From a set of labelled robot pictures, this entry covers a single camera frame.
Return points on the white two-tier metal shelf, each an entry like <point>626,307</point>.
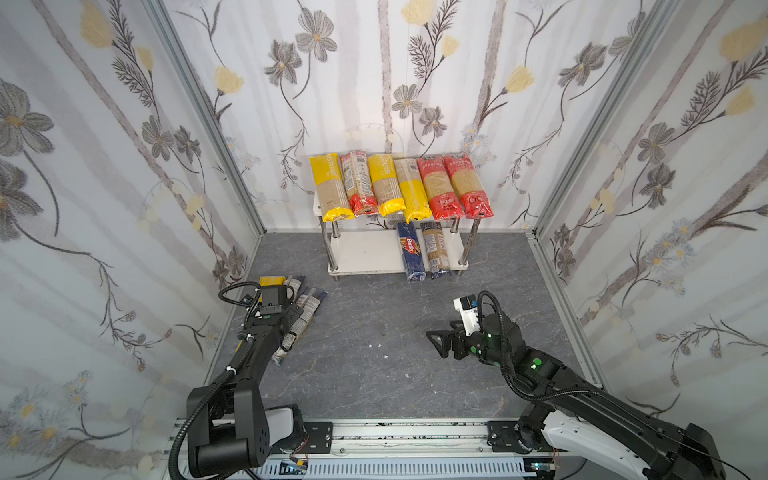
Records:
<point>375,252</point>

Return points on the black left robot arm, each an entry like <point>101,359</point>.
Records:
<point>226,428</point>

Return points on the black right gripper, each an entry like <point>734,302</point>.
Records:
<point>459,343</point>

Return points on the long yellow Pastatime bag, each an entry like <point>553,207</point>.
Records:
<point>330,188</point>

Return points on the red slim spaghetti pack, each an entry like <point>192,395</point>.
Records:
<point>357,184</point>

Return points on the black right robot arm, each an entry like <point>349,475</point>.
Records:
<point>567,413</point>

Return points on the yellow pasta bag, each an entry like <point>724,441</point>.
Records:
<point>271,280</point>

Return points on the blue Barilla spaghetti pack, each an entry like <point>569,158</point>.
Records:
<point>411,252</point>

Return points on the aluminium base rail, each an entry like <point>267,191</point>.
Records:
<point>475,448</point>

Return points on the short yellow Pastatime bag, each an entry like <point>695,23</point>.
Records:
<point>385,184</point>

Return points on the red spaghetti bag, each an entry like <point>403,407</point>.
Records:
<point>468,187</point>
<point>442,199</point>

